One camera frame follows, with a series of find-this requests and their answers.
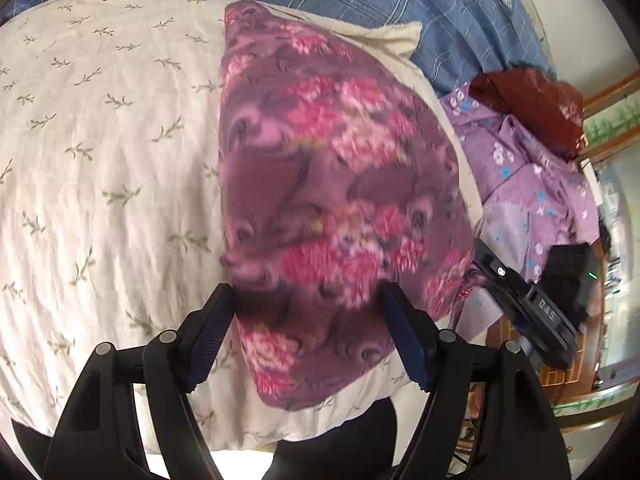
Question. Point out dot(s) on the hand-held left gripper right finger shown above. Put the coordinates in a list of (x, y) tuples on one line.
[(407, 340)]

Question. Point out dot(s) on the lilac floral garment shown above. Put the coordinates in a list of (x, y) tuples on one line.
[(520, 180)]

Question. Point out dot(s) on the purple pink floral garment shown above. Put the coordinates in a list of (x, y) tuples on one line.
[(310, 185)]

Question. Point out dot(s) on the person's black pants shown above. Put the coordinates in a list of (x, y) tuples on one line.
[(340, 440)]

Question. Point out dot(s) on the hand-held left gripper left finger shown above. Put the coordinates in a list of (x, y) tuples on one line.
[(207, 340)]

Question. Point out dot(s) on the cream leaf print pillow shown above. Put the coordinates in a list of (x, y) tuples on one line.
[(100, 160)]

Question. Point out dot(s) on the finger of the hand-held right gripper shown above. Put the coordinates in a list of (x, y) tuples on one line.
[(495, 270)]

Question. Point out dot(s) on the blue plaid blanket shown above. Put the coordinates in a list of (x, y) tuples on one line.
[(375, 0)]

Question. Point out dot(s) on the dark red plastic bag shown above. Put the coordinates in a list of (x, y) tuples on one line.
[(535, 105)]

